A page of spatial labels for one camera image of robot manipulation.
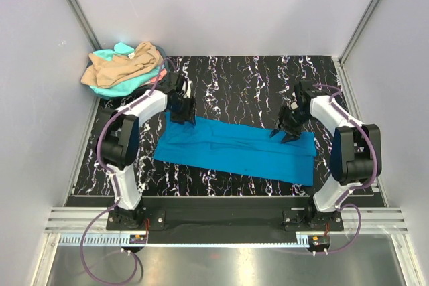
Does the left slotted cable duct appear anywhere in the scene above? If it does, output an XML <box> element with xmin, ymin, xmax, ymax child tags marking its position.
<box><xmin>58</xmin><ymin>233</ymin><xmax>147</xmax><ymax>247</ymax></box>

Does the aluminium corner post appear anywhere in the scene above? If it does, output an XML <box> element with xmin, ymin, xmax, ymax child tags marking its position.
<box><xmin>66</xmin><ymin>0</ymin><xmax>101</xmax><ymax>50</ymax></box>
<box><xmin>338</xmin><ymin>0</ymin><xmax>382</xmax><ymax>66</ymax></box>

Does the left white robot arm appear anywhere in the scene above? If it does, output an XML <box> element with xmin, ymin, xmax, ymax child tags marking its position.
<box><xmin>95</xmin><ymin>73</ymin><xmax>196</xmax><ymax>228</ymax></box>

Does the mint green t shirt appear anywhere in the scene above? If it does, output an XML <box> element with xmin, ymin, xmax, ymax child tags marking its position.
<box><xmin>88</xmin><ymin>42</ymin><xmax>167</xmax><ymax>98</ymax></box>

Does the blue t shirt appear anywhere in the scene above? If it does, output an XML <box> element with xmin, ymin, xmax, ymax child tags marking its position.
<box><xmin>154</xmin><ymin>117</ymin><xmax>316</xmax><ymax>186</ymax></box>

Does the coral pink t shirt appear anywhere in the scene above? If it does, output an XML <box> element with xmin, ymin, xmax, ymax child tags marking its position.
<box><xmin>148</xmin><ymin>68</ymin><xmax>168</xmax><ymax>85</ymax></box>

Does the right aluminium corner post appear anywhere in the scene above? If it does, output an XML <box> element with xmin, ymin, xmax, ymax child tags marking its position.
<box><xmin>338</xmin><ymin>0</ymin><xmax>382</xmax><ymax>66</ymax></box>

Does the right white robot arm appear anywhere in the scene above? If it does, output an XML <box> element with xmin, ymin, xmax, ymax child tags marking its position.
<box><xmin>270</xmin><ymin>81</ymin><xmax>382</xmax><ymax>229</ymax></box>

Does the left aluminium corner post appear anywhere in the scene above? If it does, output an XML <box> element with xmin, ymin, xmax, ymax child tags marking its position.
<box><xmin>66</xmin><ymin>0</ymin><xmax>101</xmax><ymax>50</ymax></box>

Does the dark grey laundry basket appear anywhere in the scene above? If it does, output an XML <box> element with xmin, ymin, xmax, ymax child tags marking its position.
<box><xmin>87</xmin><ymin>44</ymin><xmax>170</xmax><ymax>98</ymax></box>

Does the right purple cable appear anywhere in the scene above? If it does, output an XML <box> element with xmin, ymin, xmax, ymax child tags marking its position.
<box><xmin>313</xmin><ymin>84</ymin><xmax>379</xmax><ymax>255</ymax></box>

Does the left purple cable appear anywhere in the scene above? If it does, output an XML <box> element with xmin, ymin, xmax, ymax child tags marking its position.
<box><xmin>78</xmin><ymin>58</ymin><xmax>175</xmax><ymax>283</ymax></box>

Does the slotted cable duct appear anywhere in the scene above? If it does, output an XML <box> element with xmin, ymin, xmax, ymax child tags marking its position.
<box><xmin>58</xmin><ymin>233</ymin><xmax>147</xmax><ymax>247</ymax></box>
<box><xmin>296</xmin><ymin>232</ymin><xmax>330</xmax><ymax>248</ymax></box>

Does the aluminium front frame rail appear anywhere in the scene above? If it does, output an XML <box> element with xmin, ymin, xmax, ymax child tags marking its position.
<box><xmin>46</xmin><ymin>207</ymin><xmax>408</xmax><ymax>234</ymax></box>

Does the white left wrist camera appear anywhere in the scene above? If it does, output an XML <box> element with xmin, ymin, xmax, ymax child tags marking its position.
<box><xmin>182</xmin><ymin>80</ymin><xmax>193</xmax><ymax>98</ymax></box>

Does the right slotted cable duct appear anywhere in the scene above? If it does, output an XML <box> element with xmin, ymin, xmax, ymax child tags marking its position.
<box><xmin>296</xmin><ymin>232</ymin><xmax>330</xmax><ymax>248</ymax></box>

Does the beige t shirt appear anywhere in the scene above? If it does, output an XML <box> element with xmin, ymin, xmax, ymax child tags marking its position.
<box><xmin>80</xmin><ymin>42</ymin><xmax>163</xmax><ymax>88</ymax></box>

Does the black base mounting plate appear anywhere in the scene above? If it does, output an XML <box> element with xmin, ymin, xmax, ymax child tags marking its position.
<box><xmin>107</xmin><ymin>196</ymin><xmax>344</xmax><ymax>232</ymax></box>

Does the purple cable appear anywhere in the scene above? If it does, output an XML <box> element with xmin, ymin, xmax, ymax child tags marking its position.
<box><xmin>313</xmin><ymin>84</ymin><xmax>379</xmax><ymax>255</ymax></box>
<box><xmin>78</xmin><ymin>58</ymin><xmax>175</xmax><ymax>283</ymax></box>

